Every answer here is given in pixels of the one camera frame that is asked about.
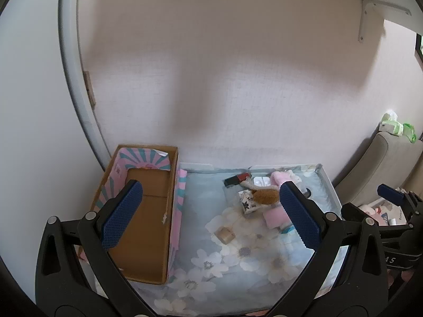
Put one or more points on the white shelf bracket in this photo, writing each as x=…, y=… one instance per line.
x=365, y=19

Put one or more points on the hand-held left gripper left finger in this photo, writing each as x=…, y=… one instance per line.
x=122, y=218

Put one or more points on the door hinge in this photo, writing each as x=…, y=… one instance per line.
x=88, y=84

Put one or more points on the beige chair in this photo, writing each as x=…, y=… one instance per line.
x=373, y=165

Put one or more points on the black and white patterned box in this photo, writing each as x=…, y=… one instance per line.
x=248, y=203

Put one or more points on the green tissue pack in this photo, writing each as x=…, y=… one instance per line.
x=391, y=128

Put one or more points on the cardboard box with striped lining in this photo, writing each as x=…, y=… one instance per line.
x=148, y=204

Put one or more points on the black and red tube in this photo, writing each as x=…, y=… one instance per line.
x=236, y=180

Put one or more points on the teal packet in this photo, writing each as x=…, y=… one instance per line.
x=287, y=229

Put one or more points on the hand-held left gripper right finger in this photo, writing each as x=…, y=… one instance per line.
x=299, y=218

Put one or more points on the small green packet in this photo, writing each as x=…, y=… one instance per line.
x=409, y=132

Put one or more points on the dark picture frame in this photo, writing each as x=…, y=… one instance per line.
x=419, y=48

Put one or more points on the pink towel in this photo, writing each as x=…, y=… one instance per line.
x=274, y=218

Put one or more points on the white tray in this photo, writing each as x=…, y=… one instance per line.
x=327, y=178

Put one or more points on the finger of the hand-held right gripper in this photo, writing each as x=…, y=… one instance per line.
x=390, y=194

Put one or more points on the pink plush toy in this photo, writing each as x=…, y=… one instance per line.
x=281, y=176

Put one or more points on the wooden block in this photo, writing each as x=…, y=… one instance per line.
x=225, y=236

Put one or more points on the white plastic case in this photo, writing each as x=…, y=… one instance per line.
x=262, y=181

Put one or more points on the printed packet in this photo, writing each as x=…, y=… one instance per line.
x=385, y=217

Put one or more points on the brown furry toy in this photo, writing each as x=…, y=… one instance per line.
x=266, y=196

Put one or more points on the white door frame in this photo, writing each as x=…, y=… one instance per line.
x=71, y=56

